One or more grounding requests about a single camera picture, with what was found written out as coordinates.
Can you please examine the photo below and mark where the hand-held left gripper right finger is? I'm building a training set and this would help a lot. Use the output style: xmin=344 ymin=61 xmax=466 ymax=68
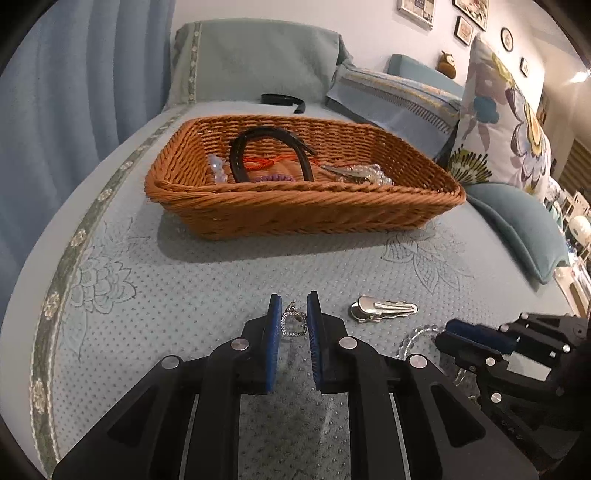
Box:
xmin=307 ymin=291 xmax=539 ymax=480

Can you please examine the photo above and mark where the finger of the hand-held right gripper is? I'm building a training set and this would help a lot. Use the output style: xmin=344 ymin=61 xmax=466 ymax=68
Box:
xmin=434 ymin=332 xmax=509 ymax=376
xmin=444 ymin=319 xmax=517 ymax=355

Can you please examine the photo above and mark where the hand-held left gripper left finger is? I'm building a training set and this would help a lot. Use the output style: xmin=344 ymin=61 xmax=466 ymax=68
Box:
xmin=52 ymin=292 xmax=283 ymax=480

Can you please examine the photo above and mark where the small rhinestone earring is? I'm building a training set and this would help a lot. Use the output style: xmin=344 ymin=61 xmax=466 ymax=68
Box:
xmin=281 ymin=302 xmax=309 ymax=337

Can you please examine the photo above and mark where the clear bead bracelet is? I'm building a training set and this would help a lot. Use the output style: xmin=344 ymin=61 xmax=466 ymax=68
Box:
xmin=398 ymin=324 xmax=445 ymax=363

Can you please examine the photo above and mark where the brown woven basket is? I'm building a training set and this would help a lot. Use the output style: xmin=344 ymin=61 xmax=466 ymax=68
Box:
xmin=144 ymin=115 xmax=467 ymax=241

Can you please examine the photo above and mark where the red cord bracelet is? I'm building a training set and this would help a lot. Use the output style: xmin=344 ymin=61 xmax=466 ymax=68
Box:
xmin=245 ymin=156 xmax=319 ymax=172

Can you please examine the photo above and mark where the black headband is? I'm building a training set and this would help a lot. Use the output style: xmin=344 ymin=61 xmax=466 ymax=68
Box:
xmin=229 ymin=127 xmax=318 ymax=184

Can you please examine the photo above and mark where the plain blue pillow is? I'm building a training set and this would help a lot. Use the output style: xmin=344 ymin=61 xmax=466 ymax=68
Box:
xmin=466 ymin=182 xmax=570 ymax=284

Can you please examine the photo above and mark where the white plastic appliance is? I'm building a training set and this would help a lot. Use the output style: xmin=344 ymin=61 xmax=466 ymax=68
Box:
xmin=566 ymin=217 xmax=591 ymax=250

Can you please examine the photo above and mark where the large floral pillow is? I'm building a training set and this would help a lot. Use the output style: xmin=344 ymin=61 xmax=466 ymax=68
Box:
xmin=450 ymin=33 xmax=552 ymax=199

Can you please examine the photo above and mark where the striped patterned cushion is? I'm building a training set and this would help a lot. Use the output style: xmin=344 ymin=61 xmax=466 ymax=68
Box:
xmin=325 ymin=64 xmax=462 ymax=160

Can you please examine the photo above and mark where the blue sofa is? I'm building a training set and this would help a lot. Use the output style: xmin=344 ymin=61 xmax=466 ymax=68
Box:
xmin=387 ymin=54 xmax=465 ymax=90

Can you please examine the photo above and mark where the small dark framed picture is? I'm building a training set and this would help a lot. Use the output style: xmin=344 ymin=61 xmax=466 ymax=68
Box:
xmin=455 ymin=16 xmax=475 ymax=46

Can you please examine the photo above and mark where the blue curtain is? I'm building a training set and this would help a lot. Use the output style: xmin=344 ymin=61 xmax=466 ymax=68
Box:
xmin=0 ymin=0 xmax=176 ymax=296

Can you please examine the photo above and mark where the framed flower picture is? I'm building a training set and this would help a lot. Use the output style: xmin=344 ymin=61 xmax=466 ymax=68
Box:
xmin=452 ymin=0 xmax=490 ymax=19

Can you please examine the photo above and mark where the white framed collage picture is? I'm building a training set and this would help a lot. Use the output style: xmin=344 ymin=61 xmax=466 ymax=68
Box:
xmin=398 ymin=0 xmax=436 ymax=29

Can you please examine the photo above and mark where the black strap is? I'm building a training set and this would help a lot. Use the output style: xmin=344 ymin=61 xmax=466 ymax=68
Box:
xmin=260 ymin=93 xmax=307 ymax=115

